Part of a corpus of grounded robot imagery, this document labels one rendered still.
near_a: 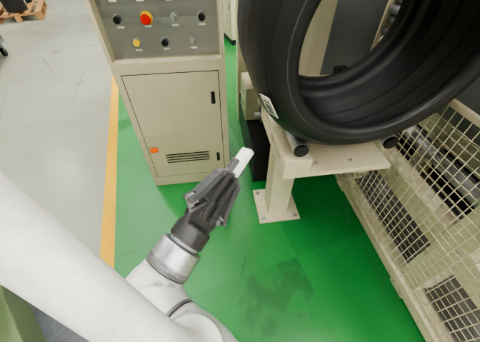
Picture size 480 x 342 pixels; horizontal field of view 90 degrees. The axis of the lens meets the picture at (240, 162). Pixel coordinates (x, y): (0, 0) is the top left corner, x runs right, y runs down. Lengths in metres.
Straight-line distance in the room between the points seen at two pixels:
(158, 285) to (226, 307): 0.96
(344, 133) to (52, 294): 0.63
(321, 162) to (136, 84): 0.97
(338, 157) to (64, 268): 0.79
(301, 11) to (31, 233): 0.48
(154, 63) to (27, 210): 1.10
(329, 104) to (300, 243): 0.92
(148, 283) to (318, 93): 0.78
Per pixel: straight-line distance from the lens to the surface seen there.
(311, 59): 1.00
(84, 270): 0.28
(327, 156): 0.88
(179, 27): 1.29
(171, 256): 0.48
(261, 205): 1.66
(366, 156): 0.93
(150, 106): 1.42
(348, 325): 1.49
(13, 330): 0.79
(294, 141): 0.73
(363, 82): 0.99
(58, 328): 0.87
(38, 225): 0.27
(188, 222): 0.49
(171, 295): 0.48
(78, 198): 2.04
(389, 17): 1.22
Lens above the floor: 1.37
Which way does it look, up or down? 45 degrees down
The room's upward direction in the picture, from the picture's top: straight up
